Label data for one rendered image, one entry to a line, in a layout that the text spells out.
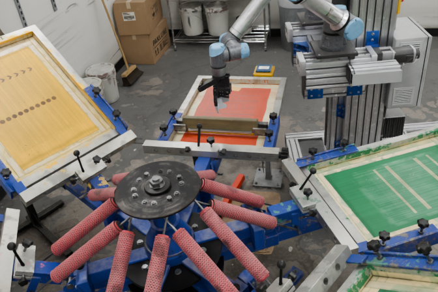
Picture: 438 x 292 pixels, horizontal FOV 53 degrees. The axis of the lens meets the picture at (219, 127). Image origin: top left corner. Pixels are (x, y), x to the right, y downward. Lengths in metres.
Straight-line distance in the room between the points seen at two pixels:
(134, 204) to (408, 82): 1.96
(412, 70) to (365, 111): 0.38
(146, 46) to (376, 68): 3.55
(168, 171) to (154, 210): 0.19
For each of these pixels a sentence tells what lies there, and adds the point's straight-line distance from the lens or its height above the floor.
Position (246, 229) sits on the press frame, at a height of 1.01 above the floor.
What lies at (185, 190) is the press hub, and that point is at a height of 1.31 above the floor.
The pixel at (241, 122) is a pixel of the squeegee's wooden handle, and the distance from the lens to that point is 2.30.
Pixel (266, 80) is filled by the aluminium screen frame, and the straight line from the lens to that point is 2.82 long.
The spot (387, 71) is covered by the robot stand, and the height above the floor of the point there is 1.17.
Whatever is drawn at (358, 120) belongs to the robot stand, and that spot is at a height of 0.66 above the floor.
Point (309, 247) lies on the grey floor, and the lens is 3.06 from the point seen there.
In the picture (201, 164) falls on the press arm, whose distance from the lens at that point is 2.05.
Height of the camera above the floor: 2.29
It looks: 33 degrees down
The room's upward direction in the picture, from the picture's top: 6 degrees counter-clockwise
